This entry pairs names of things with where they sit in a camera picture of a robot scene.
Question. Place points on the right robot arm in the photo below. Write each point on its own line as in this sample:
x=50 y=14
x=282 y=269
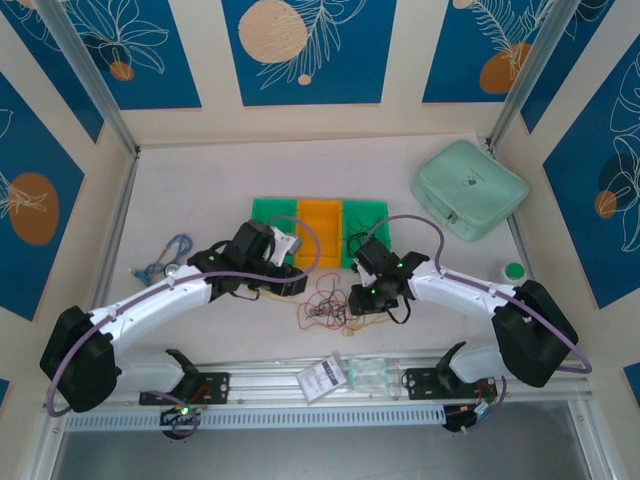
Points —
x=460 y=292

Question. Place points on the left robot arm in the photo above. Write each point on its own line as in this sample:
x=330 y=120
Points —
x=150 y=305

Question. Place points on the green plastic bin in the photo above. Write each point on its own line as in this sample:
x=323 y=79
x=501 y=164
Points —
x=350 y=207
x=265 y=210

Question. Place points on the orange plastic bin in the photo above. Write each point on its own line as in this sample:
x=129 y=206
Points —
x=325 y=225

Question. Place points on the clear plastic packet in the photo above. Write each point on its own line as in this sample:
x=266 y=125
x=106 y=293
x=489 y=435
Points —
x=370 y=372

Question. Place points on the round silver metal disc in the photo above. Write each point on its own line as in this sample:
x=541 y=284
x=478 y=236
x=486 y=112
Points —
x=172 y=270

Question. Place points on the white label card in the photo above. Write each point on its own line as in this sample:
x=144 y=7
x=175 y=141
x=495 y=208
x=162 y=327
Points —
x=317 y=380

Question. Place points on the mint green zipper pouch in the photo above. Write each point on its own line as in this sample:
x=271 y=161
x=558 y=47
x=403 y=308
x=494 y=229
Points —
x=465 y=190

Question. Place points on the green and white round cap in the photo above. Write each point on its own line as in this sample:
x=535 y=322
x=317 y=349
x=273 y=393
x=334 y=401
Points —
x=513 y=271

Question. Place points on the black base electronics module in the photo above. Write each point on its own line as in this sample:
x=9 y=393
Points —
x=182 y=422
x=462 y=425

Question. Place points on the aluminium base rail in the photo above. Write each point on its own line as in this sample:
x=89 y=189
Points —
x=270 y=390

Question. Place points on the aluminium table side rail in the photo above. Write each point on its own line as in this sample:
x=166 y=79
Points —
x=121 y=220
x=520 y=245

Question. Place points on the blue floral wall poster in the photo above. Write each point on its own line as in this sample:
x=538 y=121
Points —
x=634 y=380
x=70 y=85
x=575 y=225
x=50 y=150
x=450 y=60
x=350 y=75
x=570 y=65
x=4 y=392
x=165 y=75

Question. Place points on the aluminium corner post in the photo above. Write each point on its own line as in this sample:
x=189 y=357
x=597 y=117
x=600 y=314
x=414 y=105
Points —
x=90 y=75
x=530 y=75

